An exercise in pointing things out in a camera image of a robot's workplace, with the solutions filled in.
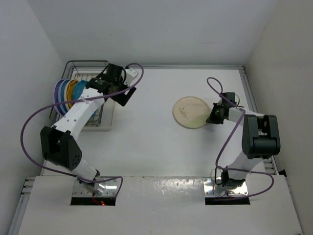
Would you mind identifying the cream green plate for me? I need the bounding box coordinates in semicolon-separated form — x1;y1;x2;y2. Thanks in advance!
172;96;212;129

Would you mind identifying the teal dotted plate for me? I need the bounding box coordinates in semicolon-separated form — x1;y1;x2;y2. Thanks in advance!
72;80;88;100

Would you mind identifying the yellow dotted plate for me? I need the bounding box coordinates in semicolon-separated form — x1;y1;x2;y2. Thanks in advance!
66;79;79;101

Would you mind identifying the light blue plate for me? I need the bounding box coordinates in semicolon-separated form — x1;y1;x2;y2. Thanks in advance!
58;79;70;115

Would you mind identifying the purple plate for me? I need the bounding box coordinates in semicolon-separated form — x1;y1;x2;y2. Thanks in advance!
53;79;64;116

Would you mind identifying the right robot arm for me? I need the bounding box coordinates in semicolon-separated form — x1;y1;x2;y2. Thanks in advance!
206;92;281;188

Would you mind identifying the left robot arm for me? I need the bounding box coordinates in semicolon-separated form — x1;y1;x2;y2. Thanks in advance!
40;63;143;187

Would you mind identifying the cream drip tray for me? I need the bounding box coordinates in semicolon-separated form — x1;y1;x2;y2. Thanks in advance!
83;99;116;132

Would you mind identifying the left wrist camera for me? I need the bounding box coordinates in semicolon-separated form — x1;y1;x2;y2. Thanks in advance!
124;69;138;84

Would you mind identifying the wire dish rack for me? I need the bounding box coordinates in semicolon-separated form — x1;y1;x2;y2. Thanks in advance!
61;60;108;131

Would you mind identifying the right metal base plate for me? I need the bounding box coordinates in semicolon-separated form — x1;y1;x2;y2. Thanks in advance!
202;177;248;198

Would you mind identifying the metal base plate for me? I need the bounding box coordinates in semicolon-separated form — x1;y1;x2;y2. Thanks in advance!
72;177;119;198
202;177;248;198

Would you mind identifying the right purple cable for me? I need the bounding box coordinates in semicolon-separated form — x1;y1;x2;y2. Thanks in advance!
206;77;274;198

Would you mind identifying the purple cable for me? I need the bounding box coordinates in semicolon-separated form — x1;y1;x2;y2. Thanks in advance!
206;77;274;198
20;63;144;196

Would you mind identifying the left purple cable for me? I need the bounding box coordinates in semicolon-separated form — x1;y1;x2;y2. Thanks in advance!
20;63;144;196

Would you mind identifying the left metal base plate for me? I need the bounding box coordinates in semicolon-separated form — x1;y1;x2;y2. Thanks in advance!
72;177;119;198

